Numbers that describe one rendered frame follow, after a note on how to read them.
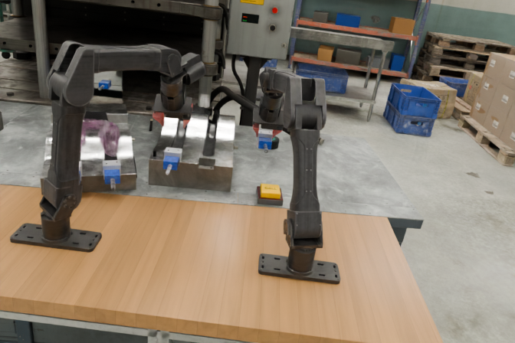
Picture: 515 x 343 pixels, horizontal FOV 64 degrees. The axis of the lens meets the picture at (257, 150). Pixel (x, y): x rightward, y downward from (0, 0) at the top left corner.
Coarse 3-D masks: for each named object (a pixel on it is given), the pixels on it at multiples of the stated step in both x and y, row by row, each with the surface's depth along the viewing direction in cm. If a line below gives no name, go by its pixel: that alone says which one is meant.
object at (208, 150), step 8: (192, 112) 159; (200, 112) 160; (208, 112) 158; (216, 112) 160; (208, 120) 157; (216, 120) 160; (176, 128) 151; (208, 128) 153; (216, 128) 153; (176, 136) 148; (184, 136) 149; (208, 136) 151; (176, 144) 144; (208, 144) 147; (208, 152) 140
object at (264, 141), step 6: (258, 132) 140; (264, 132) 141; (270, 132) 142; (258, 138) 140; (264, 138) 140; (270, 138) 141; (258, 144) 138; (264, 144) 137; (270, 144) 138; (264, 150) 132
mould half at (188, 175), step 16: (192, 128) 152; (224, 128) 154; (160, 144) 140; (192, 144) 144; (224, 144) 148; (160, 160) 128; (192, 160) 131; (224, 160) 134; (160, 176) 130; (176, 176) 131; (192, 176) 131; (208, 176) 131; (224, 176) 131
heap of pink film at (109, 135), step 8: (88, 120) 149; (96, 120) 150; (104, 120) 152; (88, 128) 144; (96, 128) 146; (104, 128) 140; (112, 128) 139; (104, 136) 136; (112, 136) 136; (120, 136) 139; (80, 144) 133; (104, 144) 135; (112, 144) 135; (112, 152) 134
